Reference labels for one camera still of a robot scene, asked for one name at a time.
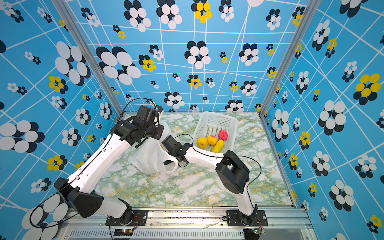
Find white plastic bag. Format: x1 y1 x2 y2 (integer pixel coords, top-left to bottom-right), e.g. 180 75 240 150
129 120 178 175

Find yellow fruit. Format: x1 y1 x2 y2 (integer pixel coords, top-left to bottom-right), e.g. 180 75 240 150
198 137 208 149

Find red orange fruit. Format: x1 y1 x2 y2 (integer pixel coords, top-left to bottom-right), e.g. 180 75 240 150
207 135 218 146

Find yellow banana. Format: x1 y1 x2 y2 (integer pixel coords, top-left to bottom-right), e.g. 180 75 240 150
212 140 225 153

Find pink round fruit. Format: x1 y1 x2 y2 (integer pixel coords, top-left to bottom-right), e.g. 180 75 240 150
218 130 229 141

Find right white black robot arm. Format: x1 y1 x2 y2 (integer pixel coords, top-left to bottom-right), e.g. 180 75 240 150
162 135 258 218

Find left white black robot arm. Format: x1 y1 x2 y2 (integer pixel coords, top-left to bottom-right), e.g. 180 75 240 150
54 106 164 225

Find white plastic basket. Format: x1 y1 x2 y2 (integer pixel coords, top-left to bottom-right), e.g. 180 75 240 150
193 112 238 153

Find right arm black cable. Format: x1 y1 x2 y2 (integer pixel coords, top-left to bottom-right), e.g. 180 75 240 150
172 133 262 205

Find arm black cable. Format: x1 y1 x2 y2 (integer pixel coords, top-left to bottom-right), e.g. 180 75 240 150
172 133 262 205
28 97 157 229

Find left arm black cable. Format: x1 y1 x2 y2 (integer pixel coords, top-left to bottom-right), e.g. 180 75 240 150
28 97 157 229

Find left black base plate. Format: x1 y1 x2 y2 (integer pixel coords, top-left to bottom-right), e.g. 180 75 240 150
105 209 149 227

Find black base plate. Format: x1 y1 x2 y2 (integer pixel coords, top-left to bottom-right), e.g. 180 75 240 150
226 210 269 227
105 209 149 227

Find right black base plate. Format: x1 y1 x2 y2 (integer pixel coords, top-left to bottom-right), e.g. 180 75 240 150
226 210 269 227

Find left aluminium corner post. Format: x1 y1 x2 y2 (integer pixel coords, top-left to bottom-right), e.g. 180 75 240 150
52 1 122 115

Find aluminium corner post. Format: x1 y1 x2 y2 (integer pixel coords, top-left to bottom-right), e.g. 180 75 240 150
52 1 122 115
260 0 321 118

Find aluminium front rail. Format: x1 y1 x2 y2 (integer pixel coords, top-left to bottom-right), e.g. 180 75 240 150
57 206 317 240

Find right aluminium corner post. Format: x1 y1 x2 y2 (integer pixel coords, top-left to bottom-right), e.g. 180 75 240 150
260 0 321 118

